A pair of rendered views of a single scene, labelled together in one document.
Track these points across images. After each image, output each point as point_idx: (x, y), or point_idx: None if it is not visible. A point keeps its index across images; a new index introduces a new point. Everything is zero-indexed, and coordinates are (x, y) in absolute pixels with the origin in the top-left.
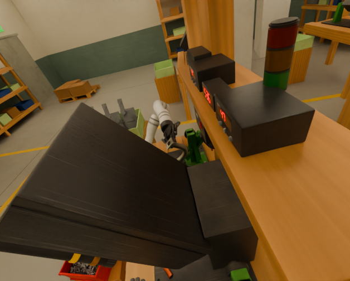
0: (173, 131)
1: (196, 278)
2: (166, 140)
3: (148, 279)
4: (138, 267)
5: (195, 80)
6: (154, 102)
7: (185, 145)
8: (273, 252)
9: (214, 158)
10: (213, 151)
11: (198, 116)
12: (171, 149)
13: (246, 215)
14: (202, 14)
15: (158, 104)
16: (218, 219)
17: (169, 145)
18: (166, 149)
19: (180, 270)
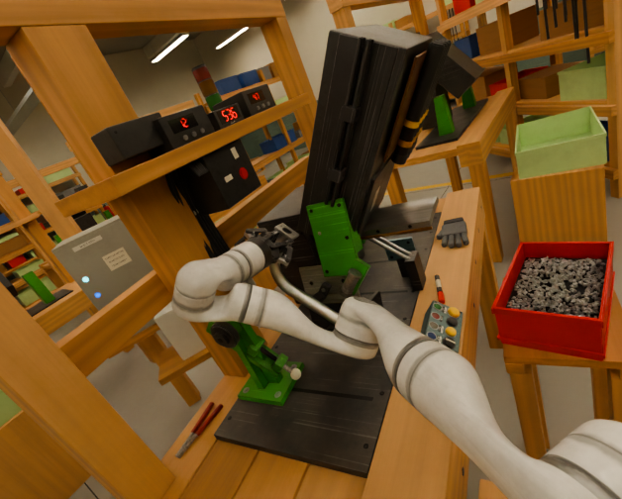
0: (262, 229)
1: (384, 250)
2: (283, 244)
3: (438, 249)
4: (451, 255)
5: (200, 123)
6: (194, 271)
7: (240, 472)
8: (303, 94)
9: (240, 383)
10: (224, 402)
11: (232, 171)
12: (287, 482)
13: (298, 189)
14: (84, 78)
15: (202, 260)
16: None
17: (290, 230)
18: (300, 496)
19: None
